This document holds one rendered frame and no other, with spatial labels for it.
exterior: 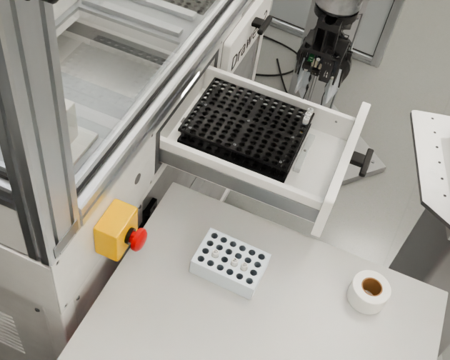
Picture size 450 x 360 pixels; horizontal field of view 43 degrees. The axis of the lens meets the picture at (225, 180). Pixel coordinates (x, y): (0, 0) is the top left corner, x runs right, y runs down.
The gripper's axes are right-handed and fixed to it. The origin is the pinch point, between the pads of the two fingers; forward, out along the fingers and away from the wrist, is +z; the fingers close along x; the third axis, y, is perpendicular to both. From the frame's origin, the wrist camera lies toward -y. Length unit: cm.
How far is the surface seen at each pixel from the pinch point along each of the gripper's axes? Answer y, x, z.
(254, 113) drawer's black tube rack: 3.2, -10.2, 6.9
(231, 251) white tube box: 28.3, -3.7, 17.6
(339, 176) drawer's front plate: 13.9, 9.8, 4.7
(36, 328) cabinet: 51, -32, 30
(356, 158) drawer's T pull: 6.3, 11.5, 6.4
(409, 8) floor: -219, 12, 97
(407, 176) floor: -92, 34, 98
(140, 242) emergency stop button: 39.6, -16.2, 8.4
